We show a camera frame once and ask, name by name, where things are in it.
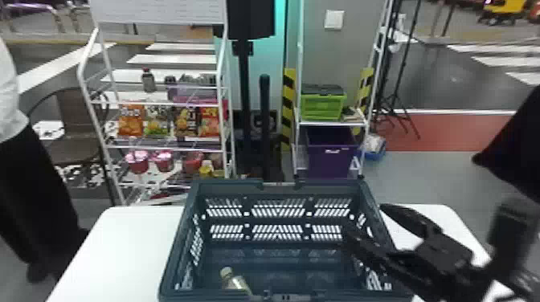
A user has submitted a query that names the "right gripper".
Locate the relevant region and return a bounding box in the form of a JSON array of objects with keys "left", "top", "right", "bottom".
[{"left": 343, "top": 202, "right": 493, "bottom": 302}]

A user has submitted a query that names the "small blue basket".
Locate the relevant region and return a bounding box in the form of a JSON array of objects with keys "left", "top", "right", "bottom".
[{"left": 362, "top": 133, "right": 387, "bottom": 161}]

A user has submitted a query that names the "purple crate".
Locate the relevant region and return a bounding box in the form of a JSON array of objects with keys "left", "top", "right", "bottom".
[{"left": 305, "top": 126, "right": 361, "bottom": 179}]

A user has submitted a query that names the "green crate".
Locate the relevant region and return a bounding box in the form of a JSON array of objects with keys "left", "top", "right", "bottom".
[{"left": 300, "top": 84, "right": 348, "bottom": 122}]

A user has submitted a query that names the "black tripod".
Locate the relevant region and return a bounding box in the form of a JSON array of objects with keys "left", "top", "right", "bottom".
[{"left": 373, "top": 0, "right": 423, "bottom": 141}]

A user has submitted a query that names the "beige bottle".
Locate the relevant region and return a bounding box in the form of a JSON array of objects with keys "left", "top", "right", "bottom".
[{"left": 219, "top": 266, "right": 254, "bottom": 297}]

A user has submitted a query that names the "black pole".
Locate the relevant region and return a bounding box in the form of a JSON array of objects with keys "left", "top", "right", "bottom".
[{"left": 259, "top": 74, "right": 272, "bottom": 181}]

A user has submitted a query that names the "red noodle cup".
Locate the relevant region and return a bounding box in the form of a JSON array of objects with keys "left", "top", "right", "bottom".
[
  {"left": 182, "top": 151, "right": 205, "bottom": 176},
  {"left": 125, "top": 149, "right": 150, "bottom": 175},
  {"left": 151, "top": 149, "right": 175, "bottom": 173}
]

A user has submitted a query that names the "red snack packet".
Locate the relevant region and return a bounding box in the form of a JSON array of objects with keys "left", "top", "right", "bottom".
[{"left": 198, "top": 105, "right": 223, "bottom": 138}]

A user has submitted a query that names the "yellow snack packet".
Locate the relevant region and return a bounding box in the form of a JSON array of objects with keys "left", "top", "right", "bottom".
[{"left": 173, "top": 106, "right": 199, "bottom": 138}]

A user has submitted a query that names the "black box on pole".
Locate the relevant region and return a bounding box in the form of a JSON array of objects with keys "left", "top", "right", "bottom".
[{"left": 224, "top": 0, "right": 277, "bottom": 172}]

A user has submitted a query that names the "green snack packet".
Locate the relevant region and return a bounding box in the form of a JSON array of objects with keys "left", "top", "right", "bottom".
[{"left": 144, "top": 105, "right": 172, "bottom": 138}]

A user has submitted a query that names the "orange snack packet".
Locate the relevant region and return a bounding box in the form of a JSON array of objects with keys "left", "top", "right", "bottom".
[{"left": 117, "top": 104, "right": 145, "bottom": 137}]

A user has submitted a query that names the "dark bottle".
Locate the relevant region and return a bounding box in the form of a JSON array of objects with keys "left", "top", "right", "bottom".
[{"left": 141, "top": 67, "right": 158, "bottom": 93}]

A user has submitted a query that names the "person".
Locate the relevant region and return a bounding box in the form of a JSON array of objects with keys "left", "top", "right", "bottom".
[{"left": 0, "top": 35, "right": 91, "bottom": 284}]

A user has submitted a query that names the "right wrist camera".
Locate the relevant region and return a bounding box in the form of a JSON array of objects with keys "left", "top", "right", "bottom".
[{"left": 486, "top": 201, "right": 540, "bottom": 275}]

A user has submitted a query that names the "yellow black striped post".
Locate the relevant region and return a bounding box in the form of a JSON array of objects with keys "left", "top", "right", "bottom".
[
  {"left": 280, "top": 67, "right": 297, "bottom": 147},
  {"left": 355, "top": 67, "right": 375, "bottom": 116}
]

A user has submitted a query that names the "white wire rack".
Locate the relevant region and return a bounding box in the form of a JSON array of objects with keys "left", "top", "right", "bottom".
[
  {"left": 76, "top": 0, "right": 238, "bottom": 206},
  {"left": 292, "top": 0, "right": 396, "bottom": 179}
]

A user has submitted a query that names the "black cable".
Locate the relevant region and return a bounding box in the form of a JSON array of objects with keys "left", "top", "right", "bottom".
[{"left": 24, "top": 85, "right": 121, "bottom": 206}]

